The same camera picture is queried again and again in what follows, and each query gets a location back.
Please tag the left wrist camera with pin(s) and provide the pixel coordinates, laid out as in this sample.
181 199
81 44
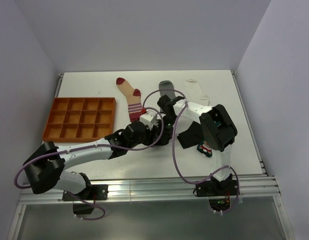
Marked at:
148 118

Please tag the aluminium table frame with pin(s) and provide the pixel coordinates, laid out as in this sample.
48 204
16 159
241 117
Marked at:
150 176

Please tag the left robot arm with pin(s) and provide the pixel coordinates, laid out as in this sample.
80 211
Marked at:
47 168

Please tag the teal christmas sock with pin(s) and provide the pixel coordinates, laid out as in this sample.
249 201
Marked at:
204 148

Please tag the black sock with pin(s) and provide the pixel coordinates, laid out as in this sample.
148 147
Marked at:
165 137
192 136

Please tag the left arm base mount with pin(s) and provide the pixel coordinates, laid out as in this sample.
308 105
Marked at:
85 202

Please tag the grey sock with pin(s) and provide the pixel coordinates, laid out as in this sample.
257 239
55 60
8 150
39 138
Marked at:
166 87

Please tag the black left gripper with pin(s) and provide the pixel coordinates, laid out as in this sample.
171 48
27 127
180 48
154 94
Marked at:
152 136

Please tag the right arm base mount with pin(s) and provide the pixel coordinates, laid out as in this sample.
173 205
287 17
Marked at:
223 190

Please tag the white sock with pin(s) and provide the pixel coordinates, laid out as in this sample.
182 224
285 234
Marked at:
196 93

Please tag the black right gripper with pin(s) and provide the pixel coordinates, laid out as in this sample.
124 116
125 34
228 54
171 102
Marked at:
168 133

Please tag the beige red striped sock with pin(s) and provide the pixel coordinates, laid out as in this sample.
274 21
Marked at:
133 98

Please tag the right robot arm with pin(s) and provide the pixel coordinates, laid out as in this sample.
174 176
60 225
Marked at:
219 132

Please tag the orange compartment tray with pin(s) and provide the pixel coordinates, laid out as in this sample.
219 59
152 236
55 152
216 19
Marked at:
80 119

